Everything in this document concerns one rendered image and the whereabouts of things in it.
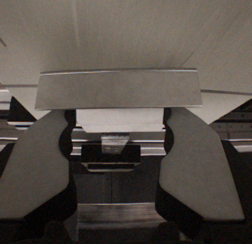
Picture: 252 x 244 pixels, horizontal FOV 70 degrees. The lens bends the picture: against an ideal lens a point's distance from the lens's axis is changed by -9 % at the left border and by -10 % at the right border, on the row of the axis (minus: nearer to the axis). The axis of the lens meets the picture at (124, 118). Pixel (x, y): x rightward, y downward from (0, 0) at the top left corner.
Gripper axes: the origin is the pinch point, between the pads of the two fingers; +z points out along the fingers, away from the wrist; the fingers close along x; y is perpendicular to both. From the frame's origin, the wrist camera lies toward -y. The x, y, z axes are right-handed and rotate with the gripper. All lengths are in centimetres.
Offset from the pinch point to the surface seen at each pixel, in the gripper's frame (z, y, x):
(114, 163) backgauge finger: 17.2, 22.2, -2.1
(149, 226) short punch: -1.0, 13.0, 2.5
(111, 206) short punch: 0.8, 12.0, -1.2
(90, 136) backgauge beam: 24.7, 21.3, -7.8
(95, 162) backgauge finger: 16.9, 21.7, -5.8
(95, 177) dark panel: 36, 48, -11
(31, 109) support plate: 3.1, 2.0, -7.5
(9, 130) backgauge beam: 24.1, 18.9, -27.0
